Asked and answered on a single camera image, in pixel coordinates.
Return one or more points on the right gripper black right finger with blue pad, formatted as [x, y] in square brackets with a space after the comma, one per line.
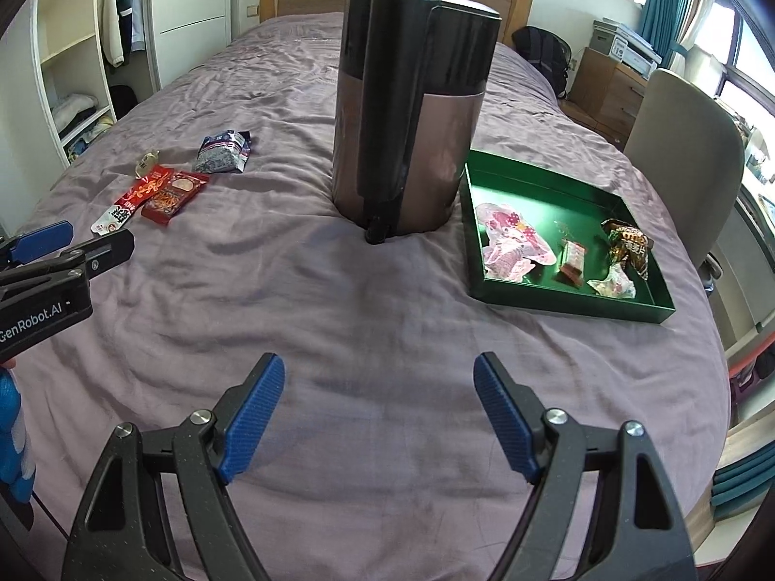
[636, 529]

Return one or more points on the brown gold snack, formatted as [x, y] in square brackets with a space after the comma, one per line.
[628, 245]

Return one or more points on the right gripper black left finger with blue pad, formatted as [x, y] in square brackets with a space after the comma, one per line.
[121, 530]

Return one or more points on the purple bed sheet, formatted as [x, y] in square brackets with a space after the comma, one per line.
[379, 462]

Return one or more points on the pink strawberry cartoon snack packet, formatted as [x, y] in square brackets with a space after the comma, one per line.
[514, 248]

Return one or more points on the small olive candy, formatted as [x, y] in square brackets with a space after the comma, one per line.
[146, 164]

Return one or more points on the long red snack packet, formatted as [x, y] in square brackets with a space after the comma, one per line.
[124, 208]

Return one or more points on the black backpack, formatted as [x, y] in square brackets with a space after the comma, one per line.
[548, 53]

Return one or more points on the clear cartoon snack packet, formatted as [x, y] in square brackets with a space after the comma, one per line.
[615, 285]

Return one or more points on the teal curtain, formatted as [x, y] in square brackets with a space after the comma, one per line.
[671, 26]

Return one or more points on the red square snack packet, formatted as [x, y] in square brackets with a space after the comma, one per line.
[174, 194]

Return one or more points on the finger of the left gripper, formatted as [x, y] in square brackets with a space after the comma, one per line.
[91, 258]
[31, 246]

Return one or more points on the wooden bedside cabinet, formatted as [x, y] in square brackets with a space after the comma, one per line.
[607, 95]

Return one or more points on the blue gloved hand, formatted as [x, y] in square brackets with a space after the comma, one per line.
[17, 465]

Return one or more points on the black and copper kettle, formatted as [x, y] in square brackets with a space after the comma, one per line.
[411, 84]

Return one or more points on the white wardrobe shelving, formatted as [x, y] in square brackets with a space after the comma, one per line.
[62, 62]

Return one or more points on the small brown bar packet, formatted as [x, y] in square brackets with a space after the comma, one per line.
[572, 262]

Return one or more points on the blue grey snack bag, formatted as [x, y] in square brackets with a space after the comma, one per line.
[226, 152]

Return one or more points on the beige office chair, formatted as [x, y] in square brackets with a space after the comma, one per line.
[692, 153]

